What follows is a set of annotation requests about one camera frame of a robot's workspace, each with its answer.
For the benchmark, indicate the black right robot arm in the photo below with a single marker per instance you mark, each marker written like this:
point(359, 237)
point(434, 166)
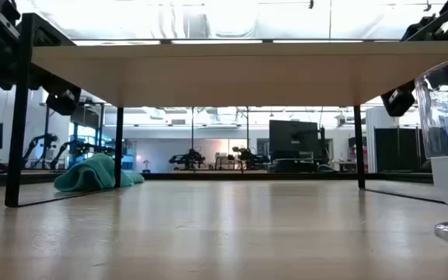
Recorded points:
point(422, 29)

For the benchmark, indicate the black background station frame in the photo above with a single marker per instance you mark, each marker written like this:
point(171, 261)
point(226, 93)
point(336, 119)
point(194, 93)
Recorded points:
point(88, 116)

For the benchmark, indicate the black computer monitor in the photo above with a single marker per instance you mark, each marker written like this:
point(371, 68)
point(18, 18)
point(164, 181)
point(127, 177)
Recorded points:
point(294, 136)

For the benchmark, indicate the small white lamp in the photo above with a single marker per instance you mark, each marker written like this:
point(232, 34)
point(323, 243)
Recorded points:
point(146, 165)

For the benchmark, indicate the black room partition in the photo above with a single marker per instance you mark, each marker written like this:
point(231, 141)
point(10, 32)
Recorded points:
point(399, 149)

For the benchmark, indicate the background black robot arm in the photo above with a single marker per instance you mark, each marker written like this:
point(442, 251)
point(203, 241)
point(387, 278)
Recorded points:
point(78, 149)
point(39, 144)
point(188, 158)
point(249, 156)

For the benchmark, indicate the wooden shelf with black frame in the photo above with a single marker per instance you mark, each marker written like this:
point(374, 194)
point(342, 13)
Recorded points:
point(228, 74)

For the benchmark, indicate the clear plastic pitcher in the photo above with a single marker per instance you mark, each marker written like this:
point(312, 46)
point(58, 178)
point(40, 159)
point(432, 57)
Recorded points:
point(447, 116)

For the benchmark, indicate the teal cloth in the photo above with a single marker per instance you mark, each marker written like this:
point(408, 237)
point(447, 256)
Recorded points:
point(88, 175)

